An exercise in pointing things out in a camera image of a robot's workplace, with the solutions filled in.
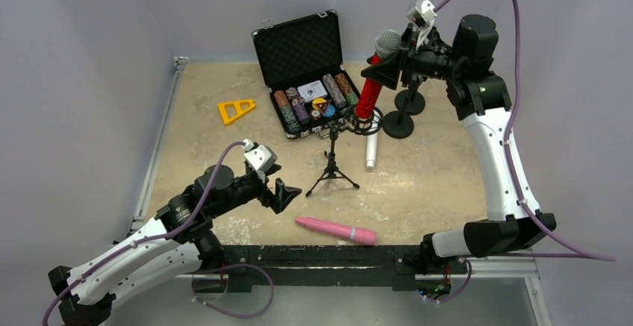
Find red glitter microphone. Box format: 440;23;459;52
354;29;402;121

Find black tripod microphone stand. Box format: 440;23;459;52
305;107;384;198

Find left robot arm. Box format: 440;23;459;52
48;164;302;325

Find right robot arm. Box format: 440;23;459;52
252;11;556;263

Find far black round-base stand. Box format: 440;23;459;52
394;81;425;116

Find black round-base stand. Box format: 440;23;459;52
394;81;425;116
382;78;425;140

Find near black round-base stand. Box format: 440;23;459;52
382;78;425;140

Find white microphone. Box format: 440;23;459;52
365;134;378;170

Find white playing card box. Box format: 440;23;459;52
296;80;328;103

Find pink microphone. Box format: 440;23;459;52
295;216;377;245

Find black poker chip case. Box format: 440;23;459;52
251;10;361;140

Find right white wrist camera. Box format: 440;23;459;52
407;0;437;51

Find yellow triangular plastic frame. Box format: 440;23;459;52
217;99;256;126

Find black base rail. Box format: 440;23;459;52
172;244;471;295

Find aluminium corner rail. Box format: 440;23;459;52
131;56;190;231

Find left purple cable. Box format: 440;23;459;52
42;140;276;326

